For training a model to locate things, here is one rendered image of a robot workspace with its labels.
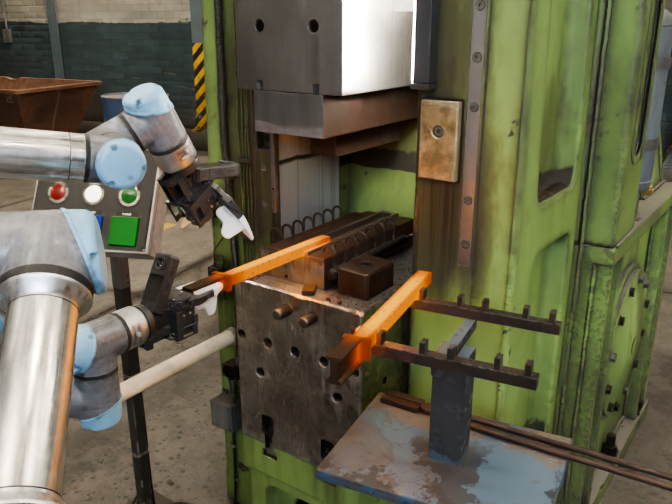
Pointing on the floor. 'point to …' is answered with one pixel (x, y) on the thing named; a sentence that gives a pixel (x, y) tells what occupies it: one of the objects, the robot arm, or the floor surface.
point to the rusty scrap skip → (45, 103)
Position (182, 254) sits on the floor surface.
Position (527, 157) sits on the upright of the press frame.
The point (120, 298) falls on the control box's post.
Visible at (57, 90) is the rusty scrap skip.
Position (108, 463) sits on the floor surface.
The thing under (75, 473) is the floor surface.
